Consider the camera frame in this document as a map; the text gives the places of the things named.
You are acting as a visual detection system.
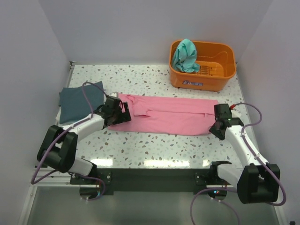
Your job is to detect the pink t-shirt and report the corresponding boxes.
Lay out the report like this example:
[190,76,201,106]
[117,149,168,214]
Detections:
[108,94,218,136]

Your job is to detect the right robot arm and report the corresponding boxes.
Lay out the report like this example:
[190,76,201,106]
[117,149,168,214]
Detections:
[209,104,280,204]

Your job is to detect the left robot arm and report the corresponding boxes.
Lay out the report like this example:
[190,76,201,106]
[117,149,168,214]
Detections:
[35,96,131,184]

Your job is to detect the folded dark blue t-shirt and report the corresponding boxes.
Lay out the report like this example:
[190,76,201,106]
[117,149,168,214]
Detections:
[57,84,104,124]

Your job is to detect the orange plastic basket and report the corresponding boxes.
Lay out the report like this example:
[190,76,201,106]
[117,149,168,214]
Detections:
[169,40,236,91]

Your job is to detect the teal t-shirt in basket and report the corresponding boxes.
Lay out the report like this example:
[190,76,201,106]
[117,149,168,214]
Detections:
[171,39,200,73]

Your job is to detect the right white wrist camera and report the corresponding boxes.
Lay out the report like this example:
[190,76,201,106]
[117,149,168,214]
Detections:
[230,104,242,118]

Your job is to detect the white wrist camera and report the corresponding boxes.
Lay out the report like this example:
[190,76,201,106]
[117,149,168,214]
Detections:
[230,104,242,118]
[109,92,118,98]

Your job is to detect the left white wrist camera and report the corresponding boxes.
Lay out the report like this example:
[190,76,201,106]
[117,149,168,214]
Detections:
[109,92,118,98]

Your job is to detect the aluminium table frame rail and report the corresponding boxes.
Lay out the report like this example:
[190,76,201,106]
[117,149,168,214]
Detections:
[17,61,77,225]

